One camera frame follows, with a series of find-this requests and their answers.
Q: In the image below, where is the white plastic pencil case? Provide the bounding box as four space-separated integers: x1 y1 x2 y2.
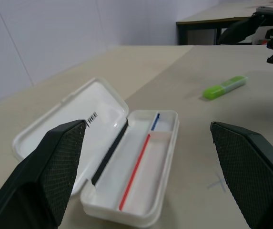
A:
12 77 180 228

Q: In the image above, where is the beige desk with dark frame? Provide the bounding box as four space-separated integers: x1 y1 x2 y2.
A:
175 0 273 46

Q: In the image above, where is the green highlighter pen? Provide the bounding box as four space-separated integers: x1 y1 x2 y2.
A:
202 75 249 100

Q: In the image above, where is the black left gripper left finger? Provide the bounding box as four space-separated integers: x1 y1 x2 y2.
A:
0 119 87 229

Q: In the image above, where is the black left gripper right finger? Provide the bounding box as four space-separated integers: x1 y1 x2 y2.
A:
209 121 273 229

